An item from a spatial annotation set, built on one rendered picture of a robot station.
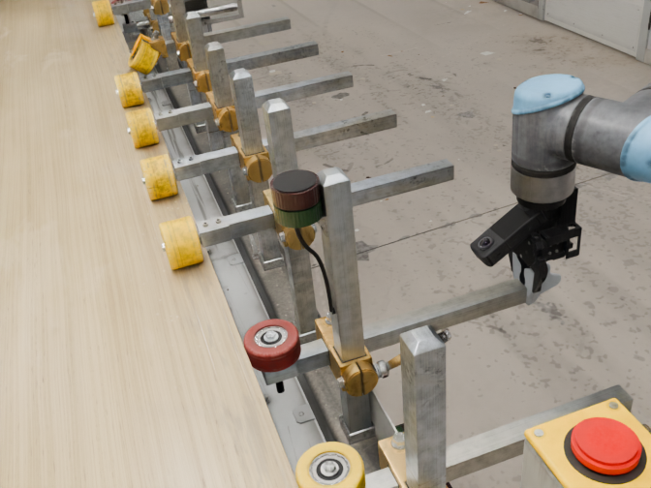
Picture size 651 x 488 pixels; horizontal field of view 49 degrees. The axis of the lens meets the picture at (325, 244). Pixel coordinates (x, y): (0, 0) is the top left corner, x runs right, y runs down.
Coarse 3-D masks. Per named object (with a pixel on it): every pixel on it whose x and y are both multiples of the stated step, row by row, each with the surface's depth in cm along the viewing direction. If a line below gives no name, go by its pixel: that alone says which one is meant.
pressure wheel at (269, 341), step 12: (264, 324) 105; (276, 324) 105; (288, 324) 105; (252, 336) 104; (264, 336) 104; (276, 336) 103; (288, 336) 103; (252, 348) 102; (264, 348) 101; (276, 348) 101; (288, 348) 101; (300, 348) 105; (252, 360) 102; (264, 360) 101; (276, 360) 101; (288, 360) 102; (276, 384) 108
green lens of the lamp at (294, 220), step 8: (320, 200) 87; (312, 208) 86; (320, 208) 88; (280, 216) 87; (288, 216) 86; (296, 216) 86; (304, 216) 86; (312, 216) 87; (320, 216) 88; (280, 224) 88; (288, 224) 87; (296, 224) 87; (304, 224) 87; (312, 224) 87
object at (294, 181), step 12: (276, 180) 87; (288, 180) 87; (300, 180) 87; (312, 180) 86; (288, 192) 85; (324, 216) 89; (288, 228) 88; (324, 228) 90; (300, 240) 91; (312, 252) 93; (324, 276) 95
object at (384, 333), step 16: (496, 288) 115; (512, 288) 114; (432, 304) 113; (448, 304) 113; (464, 304) 112; (480, 304) 112; (496, 304) 114; (512, 304) 115; (384, 320) 111; (400, 320) 110; (416, 320) 110; (432, 320) 111; (448, 320) 112; (464, 320) 113; (368, 336) 108; (384, 336) 109; (304, 352) 107; (320, 352) 106; (288, 368) 105; (304, 368) 107
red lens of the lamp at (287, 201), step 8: (272, 192) 86; (280, 192) 85; (304, 192) 85; (312, 192) 85; (320, 192) 87; (272, 200) 87; (280, 200) 85; (288, 200) 85; (296, 200) 85; (304, 200) 85; (312, 200) 86; (280, 208) 86; (288, 208) 86; (296, 208) 85; (304, 208) 86
